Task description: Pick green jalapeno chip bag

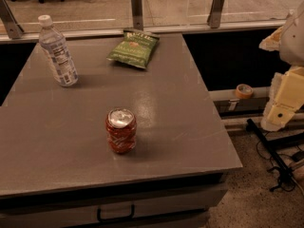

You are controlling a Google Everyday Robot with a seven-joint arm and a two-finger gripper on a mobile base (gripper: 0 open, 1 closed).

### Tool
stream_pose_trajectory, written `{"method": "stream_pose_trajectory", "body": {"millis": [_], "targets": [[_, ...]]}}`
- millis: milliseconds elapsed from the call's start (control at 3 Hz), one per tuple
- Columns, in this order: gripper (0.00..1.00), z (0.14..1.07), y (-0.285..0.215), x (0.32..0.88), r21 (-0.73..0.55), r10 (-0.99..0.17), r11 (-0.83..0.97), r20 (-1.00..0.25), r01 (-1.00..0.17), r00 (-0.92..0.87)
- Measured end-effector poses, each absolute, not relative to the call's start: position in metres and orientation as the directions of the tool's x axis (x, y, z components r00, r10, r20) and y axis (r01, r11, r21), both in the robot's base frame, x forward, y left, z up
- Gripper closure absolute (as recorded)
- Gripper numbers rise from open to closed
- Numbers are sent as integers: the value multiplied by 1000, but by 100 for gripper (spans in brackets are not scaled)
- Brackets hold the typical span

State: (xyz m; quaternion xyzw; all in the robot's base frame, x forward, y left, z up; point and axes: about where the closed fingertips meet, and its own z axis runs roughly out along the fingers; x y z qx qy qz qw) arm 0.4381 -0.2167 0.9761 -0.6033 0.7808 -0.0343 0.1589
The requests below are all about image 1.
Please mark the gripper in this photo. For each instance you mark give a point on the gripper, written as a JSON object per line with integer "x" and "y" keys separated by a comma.
{"x": 294, "y": 40}

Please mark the green jalapeno chip bag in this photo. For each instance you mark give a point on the green jalapeno chip bag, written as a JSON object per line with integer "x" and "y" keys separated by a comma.
{"x": 135, "y": 49}

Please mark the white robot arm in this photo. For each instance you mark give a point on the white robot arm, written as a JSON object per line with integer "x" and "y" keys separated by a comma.
{"x": 288, "y": 40}

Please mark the roll of tan tape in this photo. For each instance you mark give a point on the roll of tan tape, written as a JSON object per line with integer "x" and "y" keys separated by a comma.
{"x": 244, "y": 91}

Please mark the red soda can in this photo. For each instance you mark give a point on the red soda can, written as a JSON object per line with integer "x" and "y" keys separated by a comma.
{"x": 121, "y": 127}

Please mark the grey drawer front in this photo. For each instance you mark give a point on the grey drawer front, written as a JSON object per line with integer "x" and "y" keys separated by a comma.
{"x": 186, "y": 207}

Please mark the clear plastic water bottle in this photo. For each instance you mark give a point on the clear plastic water bottle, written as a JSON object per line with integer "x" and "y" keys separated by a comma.
{"x": 54, "y": 45}

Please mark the grey metal floor rail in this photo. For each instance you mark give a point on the grey metal floor rail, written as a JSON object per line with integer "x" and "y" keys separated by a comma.
{"x": 229, "y": 105}

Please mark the black stand with cables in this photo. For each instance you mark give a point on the black stand with cables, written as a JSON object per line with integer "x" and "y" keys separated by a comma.
{"x": 285, "y": 172}

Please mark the right metal glass bracket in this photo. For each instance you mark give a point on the right metal glass bracket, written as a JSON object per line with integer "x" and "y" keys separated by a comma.
{"x": 214, "y": 17}

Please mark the metal glass bracket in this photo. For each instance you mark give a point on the metal glass bracket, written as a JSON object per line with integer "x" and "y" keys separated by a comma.
{"x": 137, "y": 14}
{"x": 13, "y": 29}
{"x": 214, "y": 17}

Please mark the middle metal glass bracket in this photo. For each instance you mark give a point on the middle metal glass bracket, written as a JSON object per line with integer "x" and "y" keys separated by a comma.
{"x": 137, "y": 14}

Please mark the black drawer handle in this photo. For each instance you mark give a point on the black drawer handle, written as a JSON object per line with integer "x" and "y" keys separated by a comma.
{"x": 115, "y": 213}

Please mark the left metal glass bracket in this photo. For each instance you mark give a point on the left metal glass bracket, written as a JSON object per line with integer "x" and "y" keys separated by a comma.
{"x": 13, "y": 29}

